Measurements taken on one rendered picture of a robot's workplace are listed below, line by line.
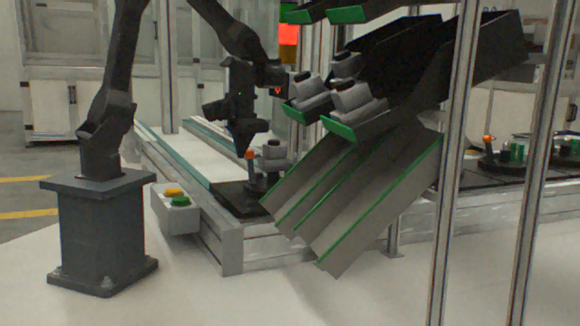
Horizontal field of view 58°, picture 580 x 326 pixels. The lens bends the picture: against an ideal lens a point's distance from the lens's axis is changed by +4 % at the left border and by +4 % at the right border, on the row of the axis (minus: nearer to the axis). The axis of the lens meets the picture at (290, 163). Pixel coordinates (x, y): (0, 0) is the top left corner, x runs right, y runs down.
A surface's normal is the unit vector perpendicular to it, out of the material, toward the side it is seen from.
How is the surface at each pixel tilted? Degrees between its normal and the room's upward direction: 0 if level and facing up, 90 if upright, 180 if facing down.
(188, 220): 90
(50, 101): 90
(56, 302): 0
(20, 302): 0
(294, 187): 90
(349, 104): 90
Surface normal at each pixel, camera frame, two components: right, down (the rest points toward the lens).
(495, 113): -0.93, 0.06
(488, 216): 0.43, 0.23
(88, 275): -0.40, 0.21
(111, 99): 0.64, -0.30
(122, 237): 0.92, 0.13
